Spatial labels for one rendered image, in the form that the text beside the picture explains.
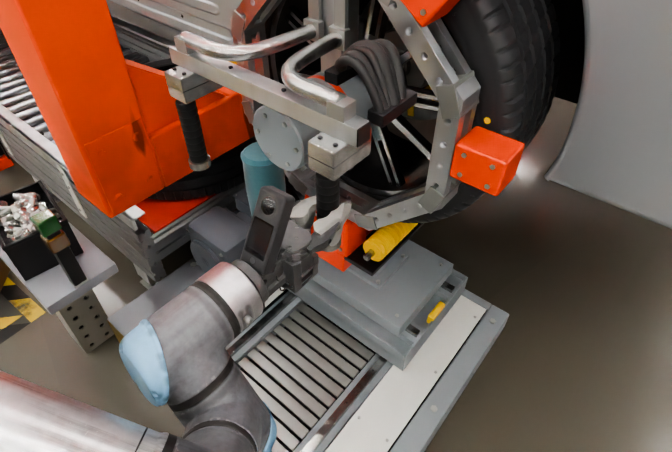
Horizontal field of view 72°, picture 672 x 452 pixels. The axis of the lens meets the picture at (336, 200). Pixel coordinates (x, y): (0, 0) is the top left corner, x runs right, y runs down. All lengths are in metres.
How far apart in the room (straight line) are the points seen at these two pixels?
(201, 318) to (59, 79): 0.65
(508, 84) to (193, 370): 0.62
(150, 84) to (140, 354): 0.76
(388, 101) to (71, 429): 0.53
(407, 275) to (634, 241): 1.04
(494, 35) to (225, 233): 0.85
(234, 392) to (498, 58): 0.61
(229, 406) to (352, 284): 0.85
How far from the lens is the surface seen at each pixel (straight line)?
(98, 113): 1.15
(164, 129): 1.26
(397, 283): 1.41
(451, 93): 0.76
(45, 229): 1.13
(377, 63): 0.69
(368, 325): 1.41
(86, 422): 0.53
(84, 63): 1.11
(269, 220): 0.62
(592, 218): 2.19
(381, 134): 1.02
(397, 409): 1.37
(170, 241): 1.58
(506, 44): 0.81
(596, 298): 1.88
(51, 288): 1.28
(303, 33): 0.85
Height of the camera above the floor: 1.32
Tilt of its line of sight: 41 degrees down
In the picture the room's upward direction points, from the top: straight up
